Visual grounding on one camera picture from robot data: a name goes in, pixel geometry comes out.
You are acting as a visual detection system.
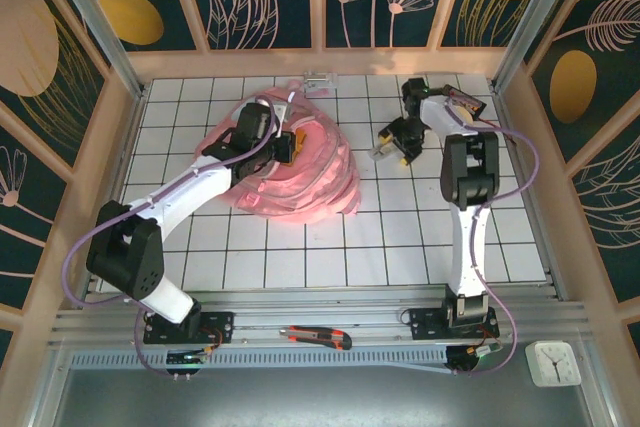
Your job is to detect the black battery pack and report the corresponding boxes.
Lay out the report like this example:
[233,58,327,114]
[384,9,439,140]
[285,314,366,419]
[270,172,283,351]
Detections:
[446,85,487,117]

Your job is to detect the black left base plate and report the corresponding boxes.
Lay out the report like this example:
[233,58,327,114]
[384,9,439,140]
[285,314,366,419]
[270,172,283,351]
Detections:
[143,311,235,346]

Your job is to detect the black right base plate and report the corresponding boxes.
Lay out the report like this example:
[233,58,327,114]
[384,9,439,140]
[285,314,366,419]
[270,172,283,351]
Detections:
[409,306,500,341]

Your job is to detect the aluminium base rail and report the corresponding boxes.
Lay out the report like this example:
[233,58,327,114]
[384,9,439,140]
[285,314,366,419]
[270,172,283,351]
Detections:
[49,286,594,348]

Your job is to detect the grey slotted cable duct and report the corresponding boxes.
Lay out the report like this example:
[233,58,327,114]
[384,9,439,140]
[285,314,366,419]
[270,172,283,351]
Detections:
[69,349,454,376]

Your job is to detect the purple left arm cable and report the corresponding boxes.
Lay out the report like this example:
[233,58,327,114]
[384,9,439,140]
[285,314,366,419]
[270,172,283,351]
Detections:
[64,96,281,382]

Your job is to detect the aluminium side rail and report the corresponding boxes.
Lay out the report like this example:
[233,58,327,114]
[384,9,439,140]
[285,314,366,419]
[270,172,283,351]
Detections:
[74,84,151,308]
[492,81,569,298]

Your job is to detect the grey metal sheet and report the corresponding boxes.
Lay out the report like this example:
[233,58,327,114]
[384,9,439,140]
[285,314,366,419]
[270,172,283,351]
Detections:
[29,366,621,427]

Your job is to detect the dark floral wall panel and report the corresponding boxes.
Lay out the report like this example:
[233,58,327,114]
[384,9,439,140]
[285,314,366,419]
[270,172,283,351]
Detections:
[569,131,640,304]
[0,96,70,311]
[529,0,640,163]
[0,0,109,168]

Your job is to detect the pink school backpack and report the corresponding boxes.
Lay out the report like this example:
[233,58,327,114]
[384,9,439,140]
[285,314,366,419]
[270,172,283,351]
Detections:
[192,80,361,223]

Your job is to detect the red wire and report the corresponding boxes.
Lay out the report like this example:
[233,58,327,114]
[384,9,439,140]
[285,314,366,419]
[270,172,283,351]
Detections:
[477,114,516,144]

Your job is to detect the clear plastic packet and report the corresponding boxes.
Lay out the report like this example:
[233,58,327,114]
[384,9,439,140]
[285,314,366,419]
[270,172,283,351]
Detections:
[303,70,337,96]

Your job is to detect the white square alarm clock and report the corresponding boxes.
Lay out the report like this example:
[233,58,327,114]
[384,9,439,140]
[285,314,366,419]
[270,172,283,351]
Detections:
[524,340,584,388]

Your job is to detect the clear plastic case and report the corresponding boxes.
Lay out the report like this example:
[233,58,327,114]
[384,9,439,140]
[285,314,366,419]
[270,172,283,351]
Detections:
[369,144,404,162]

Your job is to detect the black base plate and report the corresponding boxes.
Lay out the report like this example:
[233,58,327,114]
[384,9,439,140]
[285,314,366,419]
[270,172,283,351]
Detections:
[143,311,235,346]
[409,306,500,341]

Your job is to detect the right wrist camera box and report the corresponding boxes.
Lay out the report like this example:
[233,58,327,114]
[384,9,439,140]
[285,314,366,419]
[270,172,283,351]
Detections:
[401,77,430,116]

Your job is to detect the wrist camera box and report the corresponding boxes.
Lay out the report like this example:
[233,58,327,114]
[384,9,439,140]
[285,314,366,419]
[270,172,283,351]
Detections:
[234,100,275,143]
[401,77,430,116]

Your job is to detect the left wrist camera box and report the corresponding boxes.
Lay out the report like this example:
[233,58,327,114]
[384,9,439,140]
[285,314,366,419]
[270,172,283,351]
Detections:
[234,100,275,143]

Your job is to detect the aluminium frame post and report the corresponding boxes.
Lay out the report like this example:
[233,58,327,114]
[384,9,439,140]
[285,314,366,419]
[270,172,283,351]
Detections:
[42,0,147,98]
[491,0,601,93]

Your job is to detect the orange black utility knife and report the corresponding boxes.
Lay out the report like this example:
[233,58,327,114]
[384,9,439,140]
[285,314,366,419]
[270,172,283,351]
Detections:
[278,325,353,352]

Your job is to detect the small circuit board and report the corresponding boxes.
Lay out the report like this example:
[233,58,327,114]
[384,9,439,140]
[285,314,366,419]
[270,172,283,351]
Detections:
[166,346,211,367]
[446,344,503,373]

